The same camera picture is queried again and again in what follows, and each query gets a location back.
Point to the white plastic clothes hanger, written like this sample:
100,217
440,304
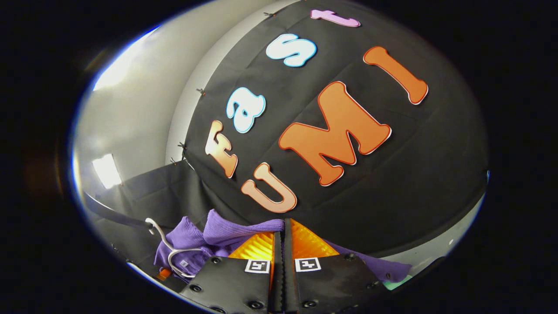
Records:
173,249

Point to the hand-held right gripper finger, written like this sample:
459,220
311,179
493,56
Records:
278,270
287,279

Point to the green laundry hamper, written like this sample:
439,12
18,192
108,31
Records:
396,284

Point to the plain black backdrop cloth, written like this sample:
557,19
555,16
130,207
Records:
165,187

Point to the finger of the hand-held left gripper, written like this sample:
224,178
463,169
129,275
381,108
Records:
164,274

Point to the black clothes rack rail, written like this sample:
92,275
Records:
117,213

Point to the large ceiling light panel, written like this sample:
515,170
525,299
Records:
122,65

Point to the purple ribbed shirt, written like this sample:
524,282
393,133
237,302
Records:
226,233

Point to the small ceiling light panel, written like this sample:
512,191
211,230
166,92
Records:
107,170

